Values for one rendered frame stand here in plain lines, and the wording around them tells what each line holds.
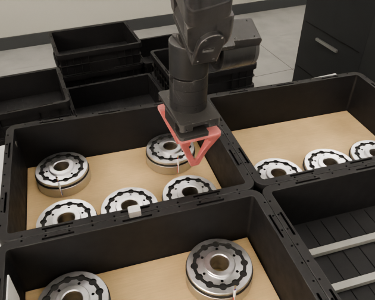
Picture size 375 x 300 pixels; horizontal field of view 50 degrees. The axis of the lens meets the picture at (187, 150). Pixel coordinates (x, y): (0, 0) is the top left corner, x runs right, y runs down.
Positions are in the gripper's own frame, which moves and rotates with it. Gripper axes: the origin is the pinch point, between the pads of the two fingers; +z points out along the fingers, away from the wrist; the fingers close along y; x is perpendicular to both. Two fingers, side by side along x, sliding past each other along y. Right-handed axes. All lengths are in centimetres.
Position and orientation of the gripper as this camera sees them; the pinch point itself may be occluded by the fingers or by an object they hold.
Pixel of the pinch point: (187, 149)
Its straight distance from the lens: 67.4
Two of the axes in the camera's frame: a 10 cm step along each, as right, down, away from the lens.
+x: -9.3, 2.3, -3.0
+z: -0.1, 7.8, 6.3
